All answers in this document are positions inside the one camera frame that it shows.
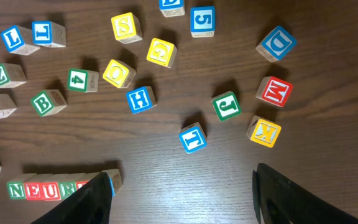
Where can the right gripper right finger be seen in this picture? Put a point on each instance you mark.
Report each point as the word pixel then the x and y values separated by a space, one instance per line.
pixel 277 199

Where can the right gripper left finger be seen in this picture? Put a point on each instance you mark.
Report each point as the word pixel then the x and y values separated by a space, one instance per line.
pixel 91 204

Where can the red I block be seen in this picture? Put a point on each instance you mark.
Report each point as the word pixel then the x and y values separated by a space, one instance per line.
pixel 84 179

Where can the green R block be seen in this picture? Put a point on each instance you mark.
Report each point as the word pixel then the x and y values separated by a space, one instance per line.
pixel 67 184

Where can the blue P block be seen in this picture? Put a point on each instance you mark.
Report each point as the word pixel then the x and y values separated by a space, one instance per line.
pixel 115 180

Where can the red E block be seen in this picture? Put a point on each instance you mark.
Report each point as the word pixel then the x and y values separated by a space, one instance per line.
pixel 32 187

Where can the green N block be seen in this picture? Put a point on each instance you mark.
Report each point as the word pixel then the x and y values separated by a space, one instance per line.
pixel 15 186

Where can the red U block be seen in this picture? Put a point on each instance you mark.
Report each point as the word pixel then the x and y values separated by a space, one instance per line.
pixel 50 187

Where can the yellow X block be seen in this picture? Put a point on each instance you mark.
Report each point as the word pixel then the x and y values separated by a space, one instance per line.
pixel 263 131

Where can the blue I block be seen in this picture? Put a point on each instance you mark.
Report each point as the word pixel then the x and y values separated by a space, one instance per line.
pixel 193 138

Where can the green J block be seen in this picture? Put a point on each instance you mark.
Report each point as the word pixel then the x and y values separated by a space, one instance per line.
pixel 226 105

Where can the red M block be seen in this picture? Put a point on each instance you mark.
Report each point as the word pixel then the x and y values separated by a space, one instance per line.
pixel 274 91

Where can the green B block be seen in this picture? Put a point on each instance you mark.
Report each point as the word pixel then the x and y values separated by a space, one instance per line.
pixel 48 102

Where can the blue H block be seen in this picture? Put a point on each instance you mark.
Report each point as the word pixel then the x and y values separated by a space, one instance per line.
pixel 141 99

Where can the green 4 block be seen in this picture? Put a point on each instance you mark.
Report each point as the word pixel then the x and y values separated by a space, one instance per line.
pixel 83 80

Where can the yellow O block centre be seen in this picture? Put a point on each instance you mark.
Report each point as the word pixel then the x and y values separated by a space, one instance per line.
pixel 119 74

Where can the green Z block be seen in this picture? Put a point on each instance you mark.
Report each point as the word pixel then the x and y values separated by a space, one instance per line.
pixel 11 75

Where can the blue Q block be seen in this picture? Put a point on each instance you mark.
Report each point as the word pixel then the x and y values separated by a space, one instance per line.
pixel 276 44

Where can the yellow G block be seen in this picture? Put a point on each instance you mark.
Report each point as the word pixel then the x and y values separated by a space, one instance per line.
pixel 161 52

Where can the blue L block rotated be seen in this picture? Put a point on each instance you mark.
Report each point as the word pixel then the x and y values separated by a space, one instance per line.
pixel 48 34

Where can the blue L block upright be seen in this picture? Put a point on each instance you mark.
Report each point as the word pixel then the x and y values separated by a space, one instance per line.
pixel 19 40

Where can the yellow S block right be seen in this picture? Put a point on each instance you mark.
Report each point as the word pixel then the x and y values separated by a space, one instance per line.
pixel 126 28

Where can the blue 5 block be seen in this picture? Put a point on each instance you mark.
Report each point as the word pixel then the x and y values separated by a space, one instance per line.
pixel 203 21

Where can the blue D block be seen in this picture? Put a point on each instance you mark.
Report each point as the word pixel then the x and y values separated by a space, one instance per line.
pixel 172 8

